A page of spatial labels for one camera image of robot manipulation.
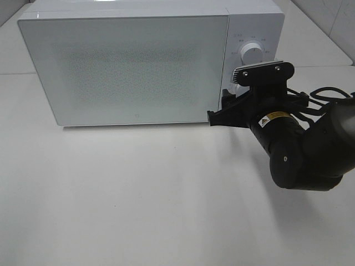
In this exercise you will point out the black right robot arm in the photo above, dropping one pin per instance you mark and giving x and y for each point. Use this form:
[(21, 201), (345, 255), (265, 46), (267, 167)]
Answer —
[(309, 138)]

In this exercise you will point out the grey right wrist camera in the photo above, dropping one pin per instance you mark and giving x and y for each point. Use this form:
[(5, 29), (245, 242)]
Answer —
[(265, 73)]

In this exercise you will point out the white microwave knob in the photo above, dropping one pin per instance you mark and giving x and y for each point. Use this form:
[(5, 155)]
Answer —
[(251, 53), (235, 89)]

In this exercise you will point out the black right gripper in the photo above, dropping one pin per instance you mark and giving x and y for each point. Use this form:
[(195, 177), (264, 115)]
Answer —
[(259, 107)]

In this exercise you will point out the white microwave door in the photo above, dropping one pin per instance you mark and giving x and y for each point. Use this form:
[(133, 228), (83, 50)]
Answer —
[(156, 70)]

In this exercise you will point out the white microwave oven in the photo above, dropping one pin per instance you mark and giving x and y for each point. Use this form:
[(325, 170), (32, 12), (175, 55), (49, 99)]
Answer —
[(248, 21)]

